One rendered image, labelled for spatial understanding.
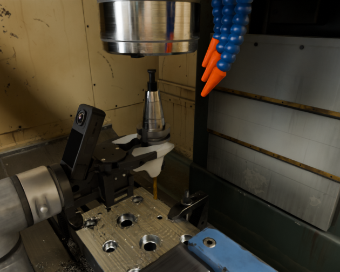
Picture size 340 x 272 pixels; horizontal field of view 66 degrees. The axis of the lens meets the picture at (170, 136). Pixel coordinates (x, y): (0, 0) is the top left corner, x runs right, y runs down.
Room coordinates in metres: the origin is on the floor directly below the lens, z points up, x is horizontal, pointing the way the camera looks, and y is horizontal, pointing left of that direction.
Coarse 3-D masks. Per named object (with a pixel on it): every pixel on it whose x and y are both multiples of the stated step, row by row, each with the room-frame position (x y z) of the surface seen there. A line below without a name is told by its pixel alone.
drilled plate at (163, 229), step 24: (144, 192) 0.64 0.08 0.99; (120, 216) 0.54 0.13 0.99; (144, 216) 0.53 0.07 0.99; (96, 240) 0.45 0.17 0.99; (120, 240) 0.45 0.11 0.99; (144, 240) 0.46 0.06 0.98; (168, 240) 0.45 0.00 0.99; (96, 264) 0.40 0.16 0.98; (120, 264) 0.39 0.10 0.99; (144, 264) 0.39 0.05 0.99
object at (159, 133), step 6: (138, 126) 0.45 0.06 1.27; (168, 126) 0.45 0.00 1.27; (138, 132) 0.44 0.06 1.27; (144, 132) 0.44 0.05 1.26; (150, 132) 0.42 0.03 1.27; (156, 132) 0.42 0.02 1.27; (162, 132) 0.43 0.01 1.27; (168, 132) 0.44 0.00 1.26; (138, 138) 0.44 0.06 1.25; (144, 138) 0.44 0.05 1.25; (150, 138) 0.43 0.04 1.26; (156, 138) 0.43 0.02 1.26; (162, 138) 0.43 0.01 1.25; (168, 138) 0.44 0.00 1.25; (150, 144) 0.42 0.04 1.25; (156, 144) 0.42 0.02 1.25
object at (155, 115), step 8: (152, 96) 0.44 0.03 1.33; (160, 96) 0.45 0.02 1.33; (144, 104) 0.45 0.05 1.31; (152, 104) 0.44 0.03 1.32; (160, 104) 0.45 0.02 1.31; (144, 112) 0.44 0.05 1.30; (152, 112) 0.44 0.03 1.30; (160, 112) 0.44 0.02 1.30; (144, 120) 0.44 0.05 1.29; (152, 120) 0.43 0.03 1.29; (160, 120) 0.44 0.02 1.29; (144, 128) 0.44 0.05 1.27; (152, 128) 0.43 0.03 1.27; (160, 128) 0.44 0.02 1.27
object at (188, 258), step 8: (176, 248) 0.22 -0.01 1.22; (184, 248) 0.22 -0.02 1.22; (160, 256) 0.21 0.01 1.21; (168, 256) 0.21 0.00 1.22; (176, 256) 0.21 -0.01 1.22; (184, 256) 0.21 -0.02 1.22; (192, 256) 0.21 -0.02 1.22; (152, 264) 0.20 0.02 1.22; (160, 264) 0.20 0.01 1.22; (168, 264) 0.20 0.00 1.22; (176, 264) 0.20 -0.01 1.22; (184, 264) 0.20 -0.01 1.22; (192, 264) 0.20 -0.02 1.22; (200, 264) 0.20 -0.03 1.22
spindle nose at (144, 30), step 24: (120, 0) 0.38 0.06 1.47; (144, 0) 0.38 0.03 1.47; (168, 0) 0.38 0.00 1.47; (192, 0) 0.41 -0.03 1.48; (120, 24) 0.38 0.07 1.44; (144, 24) 0.37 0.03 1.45; (168, 24) 0.38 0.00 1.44; (192, 24) 0.41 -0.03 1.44; (120, 48) 0.39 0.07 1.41; (144, 48) 0.38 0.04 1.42; (168, 48) 0.38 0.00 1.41; (192, 48) 0.41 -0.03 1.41
